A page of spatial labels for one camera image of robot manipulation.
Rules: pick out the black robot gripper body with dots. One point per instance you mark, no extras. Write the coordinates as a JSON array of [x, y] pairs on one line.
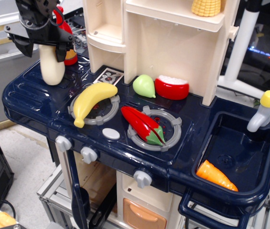
[[37, 25]]

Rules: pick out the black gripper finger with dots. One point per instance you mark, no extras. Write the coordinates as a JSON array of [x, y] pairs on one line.
[[62, 51], [24, 45]]

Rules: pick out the cream detergent bottle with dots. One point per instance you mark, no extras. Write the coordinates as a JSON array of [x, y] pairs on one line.
[[52, 71]]

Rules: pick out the red ketchup bottle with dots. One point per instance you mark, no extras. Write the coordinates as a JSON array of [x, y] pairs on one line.
[[71, 55]]

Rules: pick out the yellow toy banana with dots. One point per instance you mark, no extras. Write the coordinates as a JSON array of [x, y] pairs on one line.
[[85, 102]]

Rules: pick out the green toy pear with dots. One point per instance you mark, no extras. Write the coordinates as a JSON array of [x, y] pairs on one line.
[[144, 86]]

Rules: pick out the grey left stove knob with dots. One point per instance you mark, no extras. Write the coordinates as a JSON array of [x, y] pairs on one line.
[[63, 143]]

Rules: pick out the grey stove knob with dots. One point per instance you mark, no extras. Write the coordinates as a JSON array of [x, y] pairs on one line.
[[89, 155], [63, 143], [142, 178]]

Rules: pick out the grey oval button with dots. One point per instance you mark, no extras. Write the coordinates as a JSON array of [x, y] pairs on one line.
[[110, 134]]

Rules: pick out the grey middle stove knob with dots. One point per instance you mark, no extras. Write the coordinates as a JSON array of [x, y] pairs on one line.
[[89, 155]]

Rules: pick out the red toy cheese wheel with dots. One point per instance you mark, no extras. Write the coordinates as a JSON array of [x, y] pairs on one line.
[[171, 88]]

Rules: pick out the red toy chili pepper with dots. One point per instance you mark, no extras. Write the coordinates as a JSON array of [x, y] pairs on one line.
[[147, 129]]

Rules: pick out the cream toy kitchen shelf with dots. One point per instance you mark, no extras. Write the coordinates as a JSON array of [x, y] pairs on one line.
[[160, 37]]

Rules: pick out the yellow toy corn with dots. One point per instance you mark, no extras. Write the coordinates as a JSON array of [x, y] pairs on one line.
[[206, 8]]

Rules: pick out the grey right stove knob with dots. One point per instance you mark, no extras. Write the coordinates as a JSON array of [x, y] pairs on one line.
[[142, 178]]

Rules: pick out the yellow toy bottom left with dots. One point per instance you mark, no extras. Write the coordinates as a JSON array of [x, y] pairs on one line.
[[6, 220]]

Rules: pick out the navy toy kitchen counter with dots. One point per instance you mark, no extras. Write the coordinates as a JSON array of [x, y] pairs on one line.
[[192, 131]]

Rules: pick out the orange toy drawer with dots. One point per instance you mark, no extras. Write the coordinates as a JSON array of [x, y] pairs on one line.
[[139, 217]]

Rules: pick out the orange toy carrot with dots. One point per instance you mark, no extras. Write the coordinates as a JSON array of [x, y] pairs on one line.
[[210, 173]]

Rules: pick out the grey toy faucet yellow cap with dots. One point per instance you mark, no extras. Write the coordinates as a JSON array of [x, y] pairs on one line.
[[262, 117]]

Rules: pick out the aluminium frame base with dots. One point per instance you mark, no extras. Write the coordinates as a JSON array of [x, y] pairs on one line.
[[97, 179]]

